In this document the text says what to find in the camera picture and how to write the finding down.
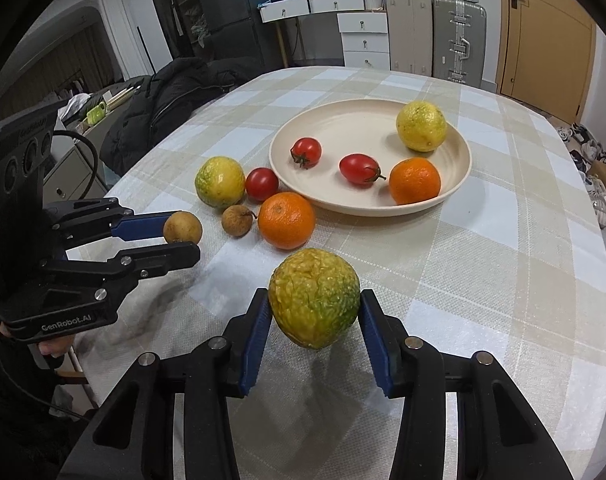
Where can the brown longan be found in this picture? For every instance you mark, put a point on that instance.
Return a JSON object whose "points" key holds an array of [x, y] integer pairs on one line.
{"points": [[183, 227], [237, 220]]}

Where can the wooden door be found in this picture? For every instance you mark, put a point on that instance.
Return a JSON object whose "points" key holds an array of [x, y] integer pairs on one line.
{"points": [[543, 35]]}

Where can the dark tall cabinet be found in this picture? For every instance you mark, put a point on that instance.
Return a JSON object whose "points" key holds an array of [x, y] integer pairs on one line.
{"points": [[175, 5]]}

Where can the grey low cabinet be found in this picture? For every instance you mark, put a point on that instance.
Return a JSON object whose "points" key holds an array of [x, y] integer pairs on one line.
{"points": [[73, 175]]}

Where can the orange mandarin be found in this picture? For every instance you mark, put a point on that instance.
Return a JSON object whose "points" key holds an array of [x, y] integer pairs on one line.
{"points": [[414, 181], [286, 221]]}

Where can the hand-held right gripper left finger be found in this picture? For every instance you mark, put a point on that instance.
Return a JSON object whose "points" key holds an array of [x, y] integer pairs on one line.
{"points": [[255, 350]]}

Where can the silver suitcase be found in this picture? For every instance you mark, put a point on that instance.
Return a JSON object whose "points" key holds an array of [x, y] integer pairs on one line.
{"points": [[458, 40]]}

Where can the scattered sneakers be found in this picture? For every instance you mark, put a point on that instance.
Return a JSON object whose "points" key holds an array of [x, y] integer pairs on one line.
{"points": [[598, 195]]}

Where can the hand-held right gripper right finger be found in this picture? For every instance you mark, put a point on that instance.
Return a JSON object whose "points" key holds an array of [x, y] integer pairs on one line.
{"points": [[378, 350]]}

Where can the person's left hand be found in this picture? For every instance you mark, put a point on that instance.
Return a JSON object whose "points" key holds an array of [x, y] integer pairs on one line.
{"points": [[55, 347]]}

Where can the cream round plate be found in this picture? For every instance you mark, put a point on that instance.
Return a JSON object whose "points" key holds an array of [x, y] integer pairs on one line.
{"points": [[348, 125]]}

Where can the black jacket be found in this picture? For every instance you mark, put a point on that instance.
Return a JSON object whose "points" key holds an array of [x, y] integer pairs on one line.
{"points": [[168, 105]]}

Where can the person's left forearm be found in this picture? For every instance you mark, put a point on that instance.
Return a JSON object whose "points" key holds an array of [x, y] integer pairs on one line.
{"points": [[18, 410]]}

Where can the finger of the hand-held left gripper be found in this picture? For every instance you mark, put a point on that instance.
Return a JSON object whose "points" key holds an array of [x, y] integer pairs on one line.
{"points": [[163, 257], [138, 225]]}

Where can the red round tomato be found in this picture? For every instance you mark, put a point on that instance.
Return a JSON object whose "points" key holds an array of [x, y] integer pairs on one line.
{"points": [[262, 184], [306, 152]]}

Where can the beige suitcase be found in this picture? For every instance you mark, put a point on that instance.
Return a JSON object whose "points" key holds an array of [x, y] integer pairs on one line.
{"points": [[410, 30]]}

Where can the white cloth pile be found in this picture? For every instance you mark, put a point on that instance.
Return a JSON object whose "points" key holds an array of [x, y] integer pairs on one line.
{"points": [[75, 105]]}

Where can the green small item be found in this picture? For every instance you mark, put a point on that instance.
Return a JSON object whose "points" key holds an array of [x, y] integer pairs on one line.
{"points": [[97, 112]]}

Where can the red oval tomato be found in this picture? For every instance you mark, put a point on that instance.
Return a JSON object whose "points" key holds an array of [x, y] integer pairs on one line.
{"points": [[359, 169]]}

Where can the wrinkled yellow green passion fruit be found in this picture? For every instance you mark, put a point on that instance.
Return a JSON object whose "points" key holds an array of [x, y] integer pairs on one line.
{"points": [[314, 297]]}

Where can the white desk with drawers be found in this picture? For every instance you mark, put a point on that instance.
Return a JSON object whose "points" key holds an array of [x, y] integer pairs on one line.
{"points": [[363, 30]]}

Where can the dark grey refrigerator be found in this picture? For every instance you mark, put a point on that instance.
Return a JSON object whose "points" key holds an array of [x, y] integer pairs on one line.
{"points": [[228, 0]]}

